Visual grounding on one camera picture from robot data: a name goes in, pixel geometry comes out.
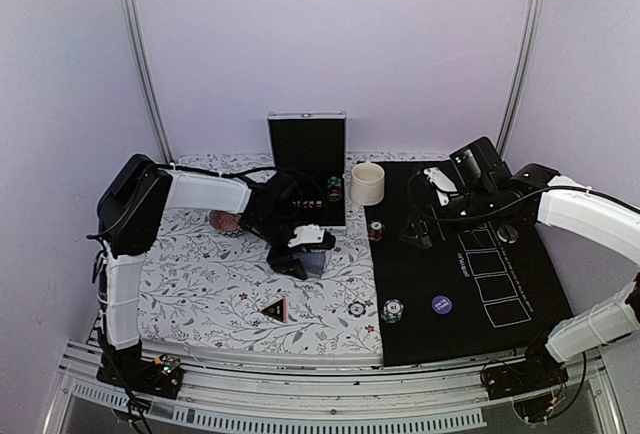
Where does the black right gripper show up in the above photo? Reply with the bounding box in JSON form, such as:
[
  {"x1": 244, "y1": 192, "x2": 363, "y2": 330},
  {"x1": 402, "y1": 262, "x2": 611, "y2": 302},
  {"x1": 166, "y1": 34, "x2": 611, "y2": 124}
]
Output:
[{"x1": 399, "y1": 184, "x2": 499, "y2": 250}]

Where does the red black moved chip stack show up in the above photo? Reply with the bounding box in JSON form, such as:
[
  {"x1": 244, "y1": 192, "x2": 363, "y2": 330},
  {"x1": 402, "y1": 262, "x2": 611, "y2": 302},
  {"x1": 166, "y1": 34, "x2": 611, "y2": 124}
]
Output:
[{"x1": 368, "y1": 221, "x2": 385, "y2": 242}]

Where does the purple small blind button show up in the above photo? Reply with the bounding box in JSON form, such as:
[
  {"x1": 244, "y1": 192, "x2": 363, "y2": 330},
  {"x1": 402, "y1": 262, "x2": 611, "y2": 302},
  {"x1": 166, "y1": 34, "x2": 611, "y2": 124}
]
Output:
[{"x1": 431, "y1": 295, "x2": 453, "y2": 315}]

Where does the blue green moved chip stack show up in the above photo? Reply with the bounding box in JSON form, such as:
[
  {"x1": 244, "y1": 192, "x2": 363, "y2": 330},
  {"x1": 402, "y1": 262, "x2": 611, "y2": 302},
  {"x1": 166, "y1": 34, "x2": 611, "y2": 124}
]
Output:
[{"x1": 381, "y1": 299, "x2": 404, "y2": 324}]

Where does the clear dealer button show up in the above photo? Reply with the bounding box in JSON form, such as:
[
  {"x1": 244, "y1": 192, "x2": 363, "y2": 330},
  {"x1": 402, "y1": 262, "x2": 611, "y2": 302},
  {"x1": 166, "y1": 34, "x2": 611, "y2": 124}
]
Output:
[{"x1": 497, "y1": 224, "x2": 519, "y2": 244}]

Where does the single blue ten chip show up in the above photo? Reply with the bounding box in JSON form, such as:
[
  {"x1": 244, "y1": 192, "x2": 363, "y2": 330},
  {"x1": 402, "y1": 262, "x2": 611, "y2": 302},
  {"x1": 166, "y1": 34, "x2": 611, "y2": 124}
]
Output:
[{"x1": 348, "y1": 302, "x2": 366, "y2": 317}]

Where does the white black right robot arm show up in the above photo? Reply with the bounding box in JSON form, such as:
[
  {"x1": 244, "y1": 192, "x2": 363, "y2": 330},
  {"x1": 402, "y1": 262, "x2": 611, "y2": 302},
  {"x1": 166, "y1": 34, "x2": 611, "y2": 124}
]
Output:
[{"x1": 406, "y1": 137, "x2": 639, "y2": 390}]

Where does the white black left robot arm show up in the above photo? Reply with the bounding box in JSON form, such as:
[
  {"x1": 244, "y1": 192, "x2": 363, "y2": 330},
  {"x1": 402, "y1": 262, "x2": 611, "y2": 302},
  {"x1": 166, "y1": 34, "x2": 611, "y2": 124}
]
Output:
[{"x1": 92, "y1": 154, "x2": 336, "y2": 388}]

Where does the blue playing card deck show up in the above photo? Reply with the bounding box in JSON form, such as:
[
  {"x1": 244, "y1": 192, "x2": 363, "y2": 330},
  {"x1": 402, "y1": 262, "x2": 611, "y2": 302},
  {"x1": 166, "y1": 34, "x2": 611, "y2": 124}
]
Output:
[{"x1": 298, "y1": 252, "x2": 327, "y2": 278}]

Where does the red triangular all-in marker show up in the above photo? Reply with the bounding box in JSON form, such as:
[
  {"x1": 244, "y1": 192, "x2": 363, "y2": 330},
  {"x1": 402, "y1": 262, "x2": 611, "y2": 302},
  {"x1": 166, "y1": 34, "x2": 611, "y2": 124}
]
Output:
[{"x1": 260, "y1": 298, "x2": 287, "y2": 323}]

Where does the row of red dice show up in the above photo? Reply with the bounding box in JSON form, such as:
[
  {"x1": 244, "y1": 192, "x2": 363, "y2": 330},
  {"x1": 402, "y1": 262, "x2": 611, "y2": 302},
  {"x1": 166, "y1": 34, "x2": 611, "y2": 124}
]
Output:
[{"x1": 292, "y1": 200, "x2": 323, "y2": 209}]

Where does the black poker mat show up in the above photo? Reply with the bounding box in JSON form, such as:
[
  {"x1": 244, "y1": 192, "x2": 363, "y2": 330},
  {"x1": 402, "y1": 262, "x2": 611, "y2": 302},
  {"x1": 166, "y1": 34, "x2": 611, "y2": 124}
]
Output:
[{"x1": 365, "y1": 161, "x2": 573, "y2": 366}]

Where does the red patterned bowl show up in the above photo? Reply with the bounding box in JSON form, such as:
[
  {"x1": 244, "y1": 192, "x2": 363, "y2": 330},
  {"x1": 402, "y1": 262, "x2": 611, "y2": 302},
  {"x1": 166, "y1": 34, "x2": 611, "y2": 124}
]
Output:
[{"x1": 208, "y1": 210, "x2": 245, "y2": 237}]

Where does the white ceramic cup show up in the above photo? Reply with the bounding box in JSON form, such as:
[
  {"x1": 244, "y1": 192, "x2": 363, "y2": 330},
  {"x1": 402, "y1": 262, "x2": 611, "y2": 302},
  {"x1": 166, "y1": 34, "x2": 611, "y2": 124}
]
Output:
[{"x1": 350, "y1": 162, "x2": 385, "y2": 206}]

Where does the floral table cloth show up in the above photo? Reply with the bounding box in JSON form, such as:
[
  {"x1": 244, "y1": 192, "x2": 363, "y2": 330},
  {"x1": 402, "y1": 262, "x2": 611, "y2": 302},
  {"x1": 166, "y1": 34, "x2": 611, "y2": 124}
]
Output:
[{"x1": 98, "y1": 151, "x2": 476, "y2": 356}]

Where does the aluminium poker chip case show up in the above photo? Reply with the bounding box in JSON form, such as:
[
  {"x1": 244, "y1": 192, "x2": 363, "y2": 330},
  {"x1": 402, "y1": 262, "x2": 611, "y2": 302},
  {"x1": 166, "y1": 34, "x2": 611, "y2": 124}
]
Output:
[{"x1": 267, "y1": 111, "x2": 347, "y2": 231}]

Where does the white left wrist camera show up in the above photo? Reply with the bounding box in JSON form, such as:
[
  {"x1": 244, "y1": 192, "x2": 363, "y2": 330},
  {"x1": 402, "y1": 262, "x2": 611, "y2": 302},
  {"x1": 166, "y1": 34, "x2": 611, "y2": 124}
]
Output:
[{"x1": 287, "y1": 224, "x2": 325, "y2": 248}]

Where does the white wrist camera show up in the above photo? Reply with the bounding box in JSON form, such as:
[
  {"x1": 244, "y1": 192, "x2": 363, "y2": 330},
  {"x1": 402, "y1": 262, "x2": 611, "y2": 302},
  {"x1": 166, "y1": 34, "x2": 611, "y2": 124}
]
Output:
[
  {"x1": 287, "y1": 224, "x2": 325, "y2": 248},
  {"x1": 423, "y1": 167, "x2": 459, "y2": 207}
]

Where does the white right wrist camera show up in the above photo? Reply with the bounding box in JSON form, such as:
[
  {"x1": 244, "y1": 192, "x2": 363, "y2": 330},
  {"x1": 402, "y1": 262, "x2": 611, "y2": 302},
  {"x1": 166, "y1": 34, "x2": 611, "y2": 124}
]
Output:
[{"x1": 423, "y1": 167, "x2": 459, "y2": 207}]

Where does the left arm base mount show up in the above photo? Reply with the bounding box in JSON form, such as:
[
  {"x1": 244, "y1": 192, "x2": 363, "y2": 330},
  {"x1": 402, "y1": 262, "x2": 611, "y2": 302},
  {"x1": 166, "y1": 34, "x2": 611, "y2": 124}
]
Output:
[{"x1": 96, "y1": 343, "x2": 184, "y2": 400}]

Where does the right aluminium frame post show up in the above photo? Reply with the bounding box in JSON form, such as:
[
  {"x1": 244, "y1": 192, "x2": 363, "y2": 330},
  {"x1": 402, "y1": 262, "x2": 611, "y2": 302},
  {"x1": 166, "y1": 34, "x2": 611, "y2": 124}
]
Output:
[{"x1": 496, "y1": 0, "x2": 544, "y2": 158}]

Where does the aluminium frame post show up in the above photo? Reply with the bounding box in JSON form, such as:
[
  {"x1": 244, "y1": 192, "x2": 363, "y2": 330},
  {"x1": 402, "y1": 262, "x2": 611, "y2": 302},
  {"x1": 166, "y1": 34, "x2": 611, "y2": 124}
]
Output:
[
  {"x1": 496, "y1": 0, "x2": 544, "y2": 158},
  {"x1": 120, "y1": 0, "x2": 174, "y2": 163}
]

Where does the left aluminium frame post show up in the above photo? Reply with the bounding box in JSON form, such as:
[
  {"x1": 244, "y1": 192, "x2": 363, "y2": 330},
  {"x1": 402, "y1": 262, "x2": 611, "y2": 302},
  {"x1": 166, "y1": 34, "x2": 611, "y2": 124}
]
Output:
[{"x1": 120, "y1": 0, "x2": 174, "y2": 163}]

